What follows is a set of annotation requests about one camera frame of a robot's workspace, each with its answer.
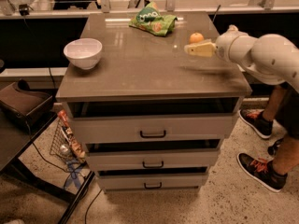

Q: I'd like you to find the wire basket with snacks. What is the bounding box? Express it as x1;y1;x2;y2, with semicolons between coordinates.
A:
50;110;85;164

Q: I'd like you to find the orange fruit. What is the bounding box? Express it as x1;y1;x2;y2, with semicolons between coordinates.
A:
189;33;204;44

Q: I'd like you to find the black sneaker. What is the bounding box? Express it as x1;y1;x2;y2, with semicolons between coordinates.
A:
237;153;288;192
239;109;273;139

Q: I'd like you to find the left black sneaker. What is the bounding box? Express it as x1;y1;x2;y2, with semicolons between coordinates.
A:
237;153;288;192

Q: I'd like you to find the grey drawer cabinet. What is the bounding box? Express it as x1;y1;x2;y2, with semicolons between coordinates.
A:
57;12;251;179

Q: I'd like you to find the white bowl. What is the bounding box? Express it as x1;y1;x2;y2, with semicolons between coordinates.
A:
64;38;103;70

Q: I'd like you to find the black floor cable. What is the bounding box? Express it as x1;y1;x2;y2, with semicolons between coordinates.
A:
25;121;104;224

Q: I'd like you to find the middle grey drawer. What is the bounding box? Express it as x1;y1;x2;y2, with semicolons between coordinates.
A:
86;149;220;171

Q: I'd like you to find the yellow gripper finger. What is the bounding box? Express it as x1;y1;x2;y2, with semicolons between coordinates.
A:
184;39;216;57

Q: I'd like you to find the top grey drawer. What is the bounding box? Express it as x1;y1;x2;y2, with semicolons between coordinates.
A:
69;114;237;144

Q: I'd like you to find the person in black shorts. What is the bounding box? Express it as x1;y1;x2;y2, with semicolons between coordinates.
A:
261;81;299;175

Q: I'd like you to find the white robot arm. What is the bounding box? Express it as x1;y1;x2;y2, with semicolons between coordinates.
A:
184;25;299;92

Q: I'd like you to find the green chip bag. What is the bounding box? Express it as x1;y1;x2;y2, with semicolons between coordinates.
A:
129;2;178;36

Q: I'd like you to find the black side table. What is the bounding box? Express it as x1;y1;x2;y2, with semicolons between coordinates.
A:
0;112;93;224

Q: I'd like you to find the bottom grey drawer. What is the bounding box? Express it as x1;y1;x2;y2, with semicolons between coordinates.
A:
97;174;208;191

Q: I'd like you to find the right black sneaker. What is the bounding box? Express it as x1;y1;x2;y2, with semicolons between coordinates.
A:
239;109;273;139

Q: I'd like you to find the brown bag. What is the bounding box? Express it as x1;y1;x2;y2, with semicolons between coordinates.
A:
0;79;53;127

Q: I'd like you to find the grey drawer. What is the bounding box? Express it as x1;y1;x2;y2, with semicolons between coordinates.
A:
86;149;220;171
69;114;237;144
97;174;208;191

